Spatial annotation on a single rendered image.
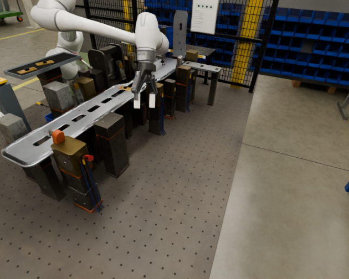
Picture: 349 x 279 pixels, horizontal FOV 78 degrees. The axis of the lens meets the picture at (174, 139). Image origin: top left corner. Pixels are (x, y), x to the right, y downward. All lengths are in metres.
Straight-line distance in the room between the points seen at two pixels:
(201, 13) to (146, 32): 1.12
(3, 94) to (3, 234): 0.61
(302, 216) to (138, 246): 1.54
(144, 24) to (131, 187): 0.77
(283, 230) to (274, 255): 0.24
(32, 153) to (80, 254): 0.44
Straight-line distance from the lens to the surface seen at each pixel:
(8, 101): 1.30
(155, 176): 1.19
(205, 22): 2.13
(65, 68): 1.93
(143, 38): 1.06
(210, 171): 1.25
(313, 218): 2.23
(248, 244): 1.87
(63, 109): 1.25
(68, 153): 0.86
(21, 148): 1.07
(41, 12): 1.40
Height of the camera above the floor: 1.59
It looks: 39 degrees down
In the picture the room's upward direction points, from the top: 3 degrees clockwise
